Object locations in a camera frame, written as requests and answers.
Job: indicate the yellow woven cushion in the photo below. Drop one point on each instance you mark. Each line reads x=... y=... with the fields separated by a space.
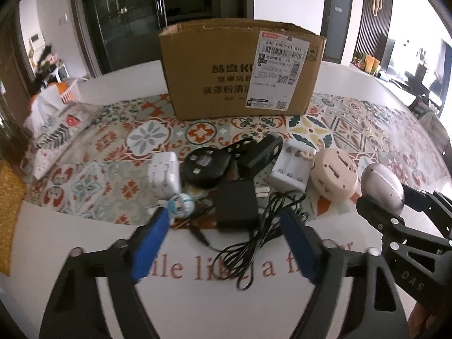
x=12 y=191

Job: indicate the white basket of oranges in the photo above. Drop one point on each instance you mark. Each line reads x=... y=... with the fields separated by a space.
x=69 y=90

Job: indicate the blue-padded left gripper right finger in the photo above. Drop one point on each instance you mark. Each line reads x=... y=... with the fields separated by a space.
x=374 y=309

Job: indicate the right hand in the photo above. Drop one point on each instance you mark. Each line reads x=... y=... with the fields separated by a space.
x=431 y=315

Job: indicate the white battery charger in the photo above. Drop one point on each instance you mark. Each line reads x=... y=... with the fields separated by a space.
x=291 y=171

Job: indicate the patterned fabric pouch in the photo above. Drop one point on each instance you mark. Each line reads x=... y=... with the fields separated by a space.
x=55 y=137

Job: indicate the silver egg-shaped device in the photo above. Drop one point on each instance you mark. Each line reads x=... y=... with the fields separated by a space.
x=381 y=184

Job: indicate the pink round deer gadget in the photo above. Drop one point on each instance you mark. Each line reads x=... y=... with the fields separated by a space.
x=334 y=174

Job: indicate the black glass cabinet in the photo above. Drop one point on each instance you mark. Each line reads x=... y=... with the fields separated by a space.
x=117 y=34

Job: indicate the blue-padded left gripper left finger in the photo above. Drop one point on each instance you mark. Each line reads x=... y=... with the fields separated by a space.
x=74 y=309

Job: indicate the brown cardboard box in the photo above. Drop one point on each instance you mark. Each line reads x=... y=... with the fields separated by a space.
x=229 y=67

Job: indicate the white cube power adapter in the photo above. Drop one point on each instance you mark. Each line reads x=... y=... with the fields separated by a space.
x=164 y=175

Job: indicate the black rectangular device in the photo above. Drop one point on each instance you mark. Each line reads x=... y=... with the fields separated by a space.
x=260 y=155

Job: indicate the white tissue paper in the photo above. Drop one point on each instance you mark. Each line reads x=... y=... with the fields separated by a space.
x=47 y=104

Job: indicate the white shelf with clutter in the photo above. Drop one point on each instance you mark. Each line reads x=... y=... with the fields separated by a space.
x=48 y=68

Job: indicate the black round plug adapter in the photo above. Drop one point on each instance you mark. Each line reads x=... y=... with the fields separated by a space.
x=207 y=167

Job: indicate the black power brick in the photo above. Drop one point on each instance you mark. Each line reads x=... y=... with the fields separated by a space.
x=236 y=206

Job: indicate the patterned tile table mat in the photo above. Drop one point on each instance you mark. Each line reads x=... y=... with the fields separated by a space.
x=102 y=174

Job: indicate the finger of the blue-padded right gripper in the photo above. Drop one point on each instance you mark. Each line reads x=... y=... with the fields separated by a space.
x=378 y=217
x=421 y=201

